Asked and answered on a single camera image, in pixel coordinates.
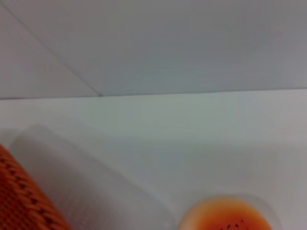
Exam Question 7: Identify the orange round fruit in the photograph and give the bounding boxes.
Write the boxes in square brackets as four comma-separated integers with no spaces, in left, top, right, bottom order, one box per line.
[177,196,274,230]

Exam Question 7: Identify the woven wicker basket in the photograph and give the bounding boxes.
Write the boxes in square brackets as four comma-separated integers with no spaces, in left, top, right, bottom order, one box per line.
[0,143,72,230]

